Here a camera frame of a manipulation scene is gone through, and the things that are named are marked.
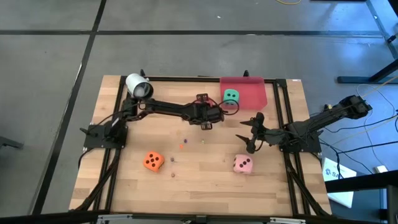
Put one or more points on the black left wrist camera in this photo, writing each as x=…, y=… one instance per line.
x=216, y=114

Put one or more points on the black camera rig crossbar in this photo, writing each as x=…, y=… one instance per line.
x=46, y=220

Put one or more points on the large pink foam die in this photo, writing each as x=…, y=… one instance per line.
x=237, y=168

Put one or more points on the small white power adapter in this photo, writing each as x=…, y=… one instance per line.
x=381, y=169

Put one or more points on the white cylindrical container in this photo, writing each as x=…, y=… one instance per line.
x=133, y=81

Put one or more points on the large orange foam die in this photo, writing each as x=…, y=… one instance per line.
x=157, y=166

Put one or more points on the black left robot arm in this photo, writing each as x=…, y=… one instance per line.
x=168, y=109

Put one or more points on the grey chair base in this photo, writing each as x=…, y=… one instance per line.
x=9, y=143

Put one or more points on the black metal beam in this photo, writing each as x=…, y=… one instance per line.
x=357, y=183

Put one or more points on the pink translucent plastic bin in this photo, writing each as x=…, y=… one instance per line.
x=253, y=93

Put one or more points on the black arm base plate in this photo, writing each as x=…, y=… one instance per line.
x=312, y=147
x=93, y=141

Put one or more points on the white printed cardboard box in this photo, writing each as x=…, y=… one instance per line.
x=340, y=200

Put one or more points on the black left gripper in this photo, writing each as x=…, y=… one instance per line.
x=199, y=116

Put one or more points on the black desk frame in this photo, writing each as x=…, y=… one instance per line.
x=354, y=79

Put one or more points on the black aluminium table frame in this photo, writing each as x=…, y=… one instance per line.
x=186, y=79

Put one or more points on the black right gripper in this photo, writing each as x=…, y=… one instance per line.
x=264, y=135

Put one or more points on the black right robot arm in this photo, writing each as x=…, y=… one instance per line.
x=354, y=107

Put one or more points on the large teal foam die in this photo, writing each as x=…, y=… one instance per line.
x=231, y=99

